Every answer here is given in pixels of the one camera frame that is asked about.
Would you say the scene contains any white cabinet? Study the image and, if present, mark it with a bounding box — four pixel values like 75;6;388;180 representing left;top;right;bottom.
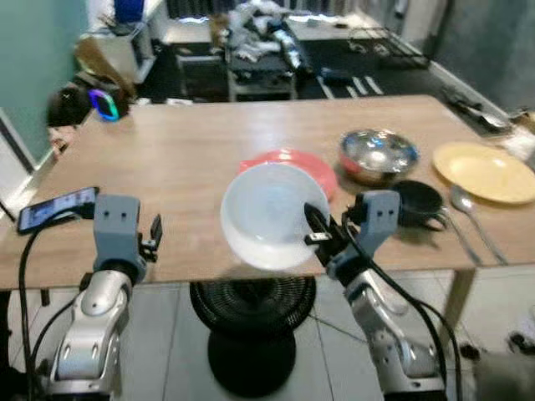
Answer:
84;21;155;84

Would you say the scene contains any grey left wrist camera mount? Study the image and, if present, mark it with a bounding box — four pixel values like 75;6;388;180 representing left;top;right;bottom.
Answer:
92;195;145;266

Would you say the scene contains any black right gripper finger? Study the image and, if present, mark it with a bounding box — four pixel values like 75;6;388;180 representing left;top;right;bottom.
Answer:
303;202;332;239

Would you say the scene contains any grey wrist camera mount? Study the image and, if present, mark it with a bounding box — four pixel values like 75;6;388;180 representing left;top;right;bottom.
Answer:
328;190;400;281
92;195;145;266

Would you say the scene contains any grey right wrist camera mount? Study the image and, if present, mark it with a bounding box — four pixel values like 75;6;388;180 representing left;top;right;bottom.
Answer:
328;190;400;281

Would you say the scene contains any black wire rack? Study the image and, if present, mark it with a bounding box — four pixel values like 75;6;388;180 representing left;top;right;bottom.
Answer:
347;27;431;69

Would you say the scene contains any black long-handled tool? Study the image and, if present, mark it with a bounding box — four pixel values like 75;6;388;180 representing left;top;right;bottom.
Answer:
447;84;511;135

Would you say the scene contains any red round plate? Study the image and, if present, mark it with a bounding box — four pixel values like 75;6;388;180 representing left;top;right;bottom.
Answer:
238;149;339;201

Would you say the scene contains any black low stand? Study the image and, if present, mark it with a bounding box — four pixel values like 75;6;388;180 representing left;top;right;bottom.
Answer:
226;50;298;101

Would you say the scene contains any light wooden table leg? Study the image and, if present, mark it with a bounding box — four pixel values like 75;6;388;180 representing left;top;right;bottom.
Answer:
441;269;476;335

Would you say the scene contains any yellow round plate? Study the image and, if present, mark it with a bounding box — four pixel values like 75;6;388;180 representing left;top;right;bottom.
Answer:
432;141;535;206

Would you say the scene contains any blue container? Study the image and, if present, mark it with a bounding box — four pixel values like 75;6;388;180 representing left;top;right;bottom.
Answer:
115;0;145;23

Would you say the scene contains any grey fluffy object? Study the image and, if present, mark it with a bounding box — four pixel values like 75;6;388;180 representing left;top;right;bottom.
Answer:
475;351;535;401

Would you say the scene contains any white round plate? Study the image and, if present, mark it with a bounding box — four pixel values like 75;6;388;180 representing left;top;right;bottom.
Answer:
220;163;331;271

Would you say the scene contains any silver metal spoon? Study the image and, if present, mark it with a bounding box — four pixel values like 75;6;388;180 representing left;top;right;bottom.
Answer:
449;185;509;266

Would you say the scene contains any black floor fan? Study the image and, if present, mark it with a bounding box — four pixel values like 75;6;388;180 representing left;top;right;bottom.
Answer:
190;272;317;398

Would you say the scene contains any black phone cable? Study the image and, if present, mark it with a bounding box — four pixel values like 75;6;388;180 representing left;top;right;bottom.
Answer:
15;209;89;398

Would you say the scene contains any brown cardboard piece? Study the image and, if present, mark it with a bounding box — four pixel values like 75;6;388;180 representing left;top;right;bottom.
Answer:
74;35;139;97

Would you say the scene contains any stainless steel bowl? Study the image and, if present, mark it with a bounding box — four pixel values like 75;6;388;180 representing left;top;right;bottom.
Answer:
339;129;419;186

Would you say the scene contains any black striped floor mat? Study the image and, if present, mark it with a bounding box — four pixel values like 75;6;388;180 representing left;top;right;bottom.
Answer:
318;74;385;99

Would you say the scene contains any silver metal fork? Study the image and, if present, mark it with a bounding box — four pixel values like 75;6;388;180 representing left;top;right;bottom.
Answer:
436;209;484;266

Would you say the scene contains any pile of clothes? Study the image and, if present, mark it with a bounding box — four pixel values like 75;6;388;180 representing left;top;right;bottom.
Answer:
226;3;312;72

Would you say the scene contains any black speaker with glowing ring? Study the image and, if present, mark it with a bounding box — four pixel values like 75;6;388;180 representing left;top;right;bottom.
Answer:
88;84;130;123

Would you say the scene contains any white printed packet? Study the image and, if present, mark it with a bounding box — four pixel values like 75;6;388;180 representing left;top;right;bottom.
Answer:
500;129;535;164

